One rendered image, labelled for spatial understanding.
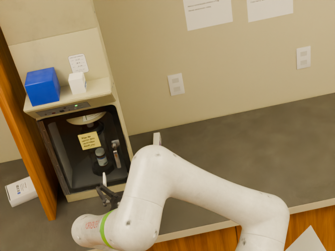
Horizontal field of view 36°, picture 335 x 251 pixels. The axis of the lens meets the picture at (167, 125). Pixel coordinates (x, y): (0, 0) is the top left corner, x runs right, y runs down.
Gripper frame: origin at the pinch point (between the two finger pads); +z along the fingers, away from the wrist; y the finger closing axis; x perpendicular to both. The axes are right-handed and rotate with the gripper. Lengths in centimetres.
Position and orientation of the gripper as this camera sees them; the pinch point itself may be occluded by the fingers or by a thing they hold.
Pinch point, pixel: (119, 175)
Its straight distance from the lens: 203.2
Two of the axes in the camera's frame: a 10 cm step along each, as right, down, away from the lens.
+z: -1.2, -5.6, 8.2
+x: 1.4, 8.1, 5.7
